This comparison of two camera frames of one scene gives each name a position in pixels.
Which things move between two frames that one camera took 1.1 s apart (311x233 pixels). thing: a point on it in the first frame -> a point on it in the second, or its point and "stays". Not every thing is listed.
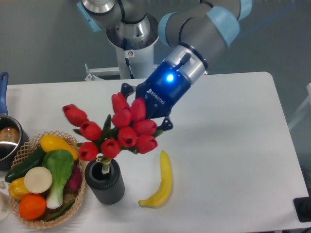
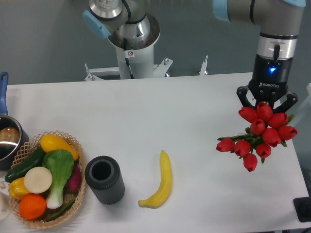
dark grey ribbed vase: [109, 188] stays
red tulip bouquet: [126, 125] -> [267, 129]
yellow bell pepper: [17, 188] stays
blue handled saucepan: [13, 135] stays
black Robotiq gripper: [161, 88] -> [269, 82]
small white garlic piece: [2, 185] stays
